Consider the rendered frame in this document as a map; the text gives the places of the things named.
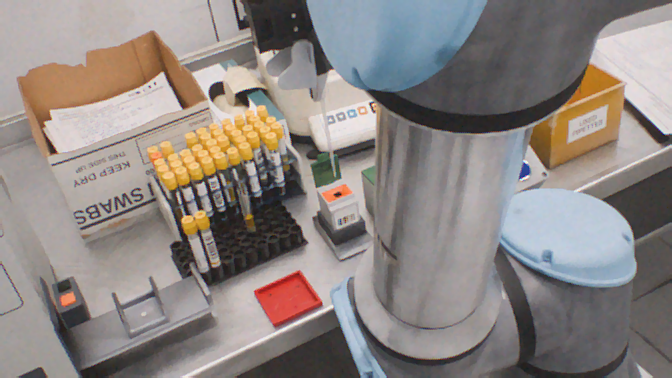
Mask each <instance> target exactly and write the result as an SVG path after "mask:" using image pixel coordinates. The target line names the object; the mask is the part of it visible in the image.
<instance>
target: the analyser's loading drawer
mask: <svg viewBox="0 0 672 378"><path fill-rule="evenodd" d="M189 265H190V268H191V272H192V275H193V276H190V277H188V278H186V279H183V280H181V281H179V282H176V283H174V284H172V285H170V286H167V287H165V288H163V289H159V290H158V289H157V287H156V285H155V283H154V281H153V278H152V277H151V276H149V278H148V280H149V282H150V285H151V287H152V289H149V290H147V291H145V292H142V293H140V294H138V295H136V296H133V297H131V298H129V299H126V300H124V301H121V302H119V301H118V298H117V296H116V294H115V292H111V295H112V298H113V301H114V303H115V306H116V309H115V310H112V311H110V312H108V313H105V314H103V315H101V316H98V317H96V318H94V319H92V320H89V321H86V322H84V323H81V324H79V325H77V326H74V327H72V328H70V329H67V330H65V331H63V332H61V333H60V334H61V336H62V338H63V340H64V342H65V344H66V346H67V348H68V350H69V352H70V354H71V355H72V357H73V359H74V361H75V363H76V365H77V367H78V369H79V370H80V371H81V370H83V369H85V368H87V367H89V366H92V365H94V364H97V363H99V362H101V361H104V360H106V359H108V358H110V357H112V356H115V355H117V354H119V353H121V352H124V350H126V349H128V348H131V347H133V346H136V345H138V344H140V343H142V342H144V341H147V340H149V339H151V338H153V337H155V336H158V335H160V334H162V333H164V332H168V331H170V330H172V329H174V328H176V327H179V326H181V325H183V324H185V323H187V322H190V321H192V319H194V318H196V317H198V316H201V315H203V314H205V313H207V312H211V313H212V315H213V316H214V317H216V316H218V313H217V310H216V307H215V304H214V301H213V298H212V295H211V293H210V291H209V289H208V287H207V285H206V283H204V281H203V280H202V278H201V276H200V274H199V271H198V269H197V268H196V266H195V264H194V262H191V263H189ZM145 311H146V314H147V317H145V318H142V315H141V314H142V313H144V312H145Z"/></svg>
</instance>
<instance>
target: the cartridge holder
mask: <svg viewBox="0 0 672 378"><path fill-rule="evenodd" d="M312 222H314V225H315V226H316V227H317V229H318V230H319V232H320V233H321V234H322V236H323V237H324V239H325V240H326V242H327V243H328V244H329V246H330V247H331V249H332V250H333V251H334V253H335V254H336V256H337V257H338V258H339V260H341V259H343V258H346V257H348V256H351V255H353V254H355V253H358V252H360V251H362V250H365V249H367V248H369V247H370V246H371V245H372V243H373V238H372V237H371V235H370V234H369V233H368V232H367V230H366V227H365V220H364V219H363V217H362V216H361V215H360V220H358V221H356V223H353V224H351V225H348V226H346V227H343V228H341V229H338V230H336V231H334V230H333V229H332V228H331V226H330V225H329V224H328V221H327V220H326V218H325V217H324V216H323V214H322V213H321V210H318V211H317V215H315V216H312Z"/></svg>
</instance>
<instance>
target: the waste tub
mask: <svg viewBox="0 0 672 378"><path fill-rule="evenodd" d="M626 85H628V83H627V82H625V81H623V80H622V79H620V78H618V77H616V76H615V75H613V74H611V73H609V72H608V71H606V70H603V69H601V68H600V67H598V66H596V64H594V63H593V62H591V61H589V65H588V67H587V70H586V73H585V76H584V78H583V80H582V82H581V84H580V87H579V89H578V90H577V91H576V93H575V94H574V96H573V97H572V98H571V100H569V101H568V102H567V103H566V104H564V105H563V106H562V107H561V108H560V110H559V111H558V112H556V113H555V114H554V115H553V116H551V117H550V118H548V119H547V120H545V121H543V122H541V123H539V124H538V125H535V127H534V130H533V133H531V137H530V140H529V143H528V144H529V146H530V147H531V149H532V150H534V152H535V153H536V155H537V156H538V158H539V159H540V162H541V163H542V164H543V165H544V166H545V167H547V168H548V169H552V168H555V167H557V166H559V165H561V164H564V163H566V162H568V160H570V159H574V158H576V157H578V156H580V155H583V154H585V153H587V152H589V151H592V150H594V149H596V148H598V147H601V146H603V145H605V144H607V143H611V142H613V141H615V140H617V139H619V134H620V126H621V118H622V109H623V101H624V93H625V86H626Z"/></svg>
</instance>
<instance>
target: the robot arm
mask: <svg viewBox="0 0 672 378"><path fill-rule="evenodd" d="M239 1H240V3H241V4H242V5H243V8H244V12H245V13H246V16H243V19H242V20H240V17H239V13H238V8H237V4H236V0H232V3H233V7H234V12H235V16H236V20H237V25H238V29H239V31H240V30H243V29H247V28H250V32H251V36H252V45H253V46H254V47H255V48H256V49H258V50H259V53H260V55H261V54H264V53H267V52H270V51H273V50H275V51H276V52H277V51H278V53H277V54H275V55H274V56H273V57H272V58H271V59H270V60H269V61H268V62H267V64H266V71H267V73H268V74H269V75H270V76H273V77H278V85H279V87H280V88H281V89H283V90H291V89H301V88H307V90H308V93H309V96H310V99H314V102H315V103H317V102H319V101H320V100H321V96H322V94H323V91H324V88H325V85H326V83H327V80H328V76H329V71H330V63H331V65H332V66H333V68H334V69H335V71H336V72H337V73H338V74H339V75H340V76H341V77H342V79H344V80H345V81H346V82H347V83H349V84H350V85H352V86H354V87H356V88H359V89H362V90H364V91H365V93H366V94H367V95H368V96H369V98H370V99H371V100H372V101H373V102H374V103H376V160H374V215H373V243H372V245H371V246H370V247H369V248H368V249H367V250H366V252H365V253H364V254H363V256H362V257H361V259H360V261H359V263H358V266H357V269H356V272H355V276H348V277H345V278H344V279H343V282H341V283H339V284H336V285H335V286H333V287H332V289H331V291H330V297H331V300H332V303H333V306H334V309H335V311H336V314H337V317H338V319H339V322H340V324H341V327H342V330H343V333H344V336H345V338H346V341H347V343H348V346H349V349H350V351H351V354H352V356H353V359H354V361H355V364H356V366H357V369H358V371H359V373H360V377H361V378H482V377H485V376H487V378H642V376H641V374H640V370H639V368H638V365H637V363H636V361H635V358H634V356H633V353H632V351H631V349H630V346H629V338H630V322H631V314H630V308H632V307H631V293H632V280H633V277H634V275H636V274H635V271H637V265H636V263H635V259H634V240H633V234H632V231H631V229H630V227H629V225H628V223H627V222H626V220H625V219H624V218H623V217H622V216H621V215H620V214H619V213H618V212H617V211H616V210H615V208H614V207H612V206H611V205H609V204H607V203H605V202H603V201H601V200H599V199H597V198H595V197H593V196H590V195H587V194H584V193H578V192H574V191H571V190H565V189H555V188H543V189H532V190H527V191H523V192H520V193H517V194H514V191H515V187H516V184H517V181H518V177H519V174H520V171H521V167H522V164H523V161H524V157H525V153H526V150H527V147H528V143H529V140H530V137H531V133H533V130H534V127H535V125H538V124H539V123H541V122H543V121H545V120H547V119H548V118H550V117H551V116H553V115H554V114H555V113H556V112H558V111H559V110H560V108H561V107H562V106H563V105H564V104H566V103H567V102H568V101H569V100H571V98H572V97H573V96H574V94H575V93H576V91H577V90H578V89H579V87H580V84H581V82H582V80H583V78H584V76H585V73H586V70H587V67H588V65H589V61H590V58H591V56H592V54H593V51H594V48H595V45H596V42H597V39H598V37H599V34H601V32H602V31H603V30H604V29H605V28H606V27H607V26H608V25H609V24H611V22H612V21H614V20H617V19H621V18H624V17H627V16H630V15H635V14H638V13H641V12H644V11H648V10H651V9H654V8H658V7H663V6H666V5H668V4H671V3H672V0H239ZM513 194H514V195H513Z"/></svg>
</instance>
